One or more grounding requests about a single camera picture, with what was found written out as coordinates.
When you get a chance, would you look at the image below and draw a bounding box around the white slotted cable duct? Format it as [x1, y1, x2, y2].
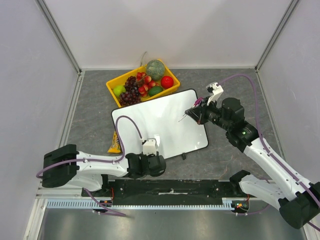
[46, 197, 237, 210]

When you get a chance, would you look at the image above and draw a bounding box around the white marker with pink cap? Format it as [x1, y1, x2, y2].
[177, 97, 203, 123]

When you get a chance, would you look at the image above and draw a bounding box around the aluminium frame post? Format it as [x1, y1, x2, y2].
[254, 0, 301, 72]
[35, 0, 82, 75]

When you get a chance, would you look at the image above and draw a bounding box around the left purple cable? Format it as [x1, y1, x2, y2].
[36, 115, 144, 217]

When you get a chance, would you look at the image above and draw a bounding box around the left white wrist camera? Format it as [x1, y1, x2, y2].
[141, 137, 159, 156]

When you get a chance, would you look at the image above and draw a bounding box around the left aluminium frame post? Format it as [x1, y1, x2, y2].
[35, 0, 82, 75]

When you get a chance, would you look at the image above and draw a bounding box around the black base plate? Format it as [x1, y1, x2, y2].
[91, 179, 247, 206]

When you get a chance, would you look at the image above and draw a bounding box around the green netted melon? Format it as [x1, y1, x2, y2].
[146, 59, 166, 81]

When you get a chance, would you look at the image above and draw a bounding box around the red apple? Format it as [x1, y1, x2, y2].
[160, 75, 174, 89]

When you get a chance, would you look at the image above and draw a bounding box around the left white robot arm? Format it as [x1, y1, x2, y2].
[36, 144, 167, 197]

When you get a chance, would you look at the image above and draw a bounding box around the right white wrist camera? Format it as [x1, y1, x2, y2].
[206, 82, 224, 105]

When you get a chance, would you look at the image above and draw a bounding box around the yellow candy packet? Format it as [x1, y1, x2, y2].
[107, 131, 122, 154]

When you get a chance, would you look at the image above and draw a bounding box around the right aluminium frame post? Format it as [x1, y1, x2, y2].
[254, 0, 301, 72]

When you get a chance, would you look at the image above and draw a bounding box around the red peach slices cluster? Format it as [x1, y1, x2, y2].
[135, 72, 160, 97]

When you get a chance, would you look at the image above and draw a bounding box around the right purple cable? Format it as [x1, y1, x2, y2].
[218, 73, 320, 232]

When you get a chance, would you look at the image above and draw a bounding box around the green avocado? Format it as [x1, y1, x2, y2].
[148, 86, 163, 97]

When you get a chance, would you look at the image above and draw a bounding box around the purple cable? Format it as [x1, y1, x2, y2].
[36, 115, 144, 217]
[218, 73, 320, 232]

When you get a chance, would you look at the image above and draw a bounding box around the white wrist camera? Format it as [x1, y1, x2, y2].
[206, 82, 224, 105]
[141, 137, 159, 156]

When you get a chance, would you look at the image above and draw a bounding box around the white whiteboard black frame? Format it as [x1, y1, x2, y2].
[111, 89, 209, 159]

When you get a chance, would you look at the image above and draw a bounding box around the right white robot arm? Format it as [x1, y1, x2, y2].
[184, 97, 320, 229]

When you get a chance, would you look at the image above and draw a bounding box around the dark purple grape bunch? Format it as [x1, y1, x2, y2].
[119, 76, 141, 107]

